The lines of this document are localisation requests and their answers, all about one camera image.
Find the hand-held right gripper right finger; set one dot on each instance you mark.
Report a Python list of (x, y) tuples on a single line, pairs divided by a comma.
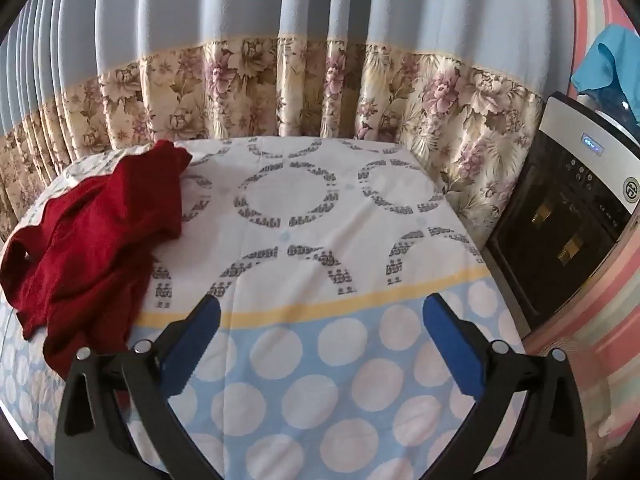
[(450, 340)]

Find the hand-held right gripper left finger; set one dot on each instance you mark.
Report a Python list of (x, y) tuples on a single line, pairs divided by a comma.
[(192, 345)]

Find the red knitted sweater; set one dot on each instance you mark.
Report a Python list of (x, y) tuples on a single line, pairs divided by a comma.
[(100, 240)]

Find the patterned bed sheet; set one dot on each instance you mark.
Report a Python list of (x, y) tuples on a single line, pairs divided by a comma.
[(300, 240)]

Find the black and silver water dispenser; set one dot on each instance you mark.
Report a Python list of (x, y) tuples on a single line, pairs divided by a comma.
[(560, 220)]

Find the blue cloth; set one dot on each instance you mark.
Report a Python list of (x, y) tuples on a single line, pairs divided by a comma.
[(615, 60)]

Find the blue curtain with floral hem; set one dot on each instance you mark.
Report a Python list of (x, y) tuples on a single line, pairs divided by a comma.
[(300, 10)]

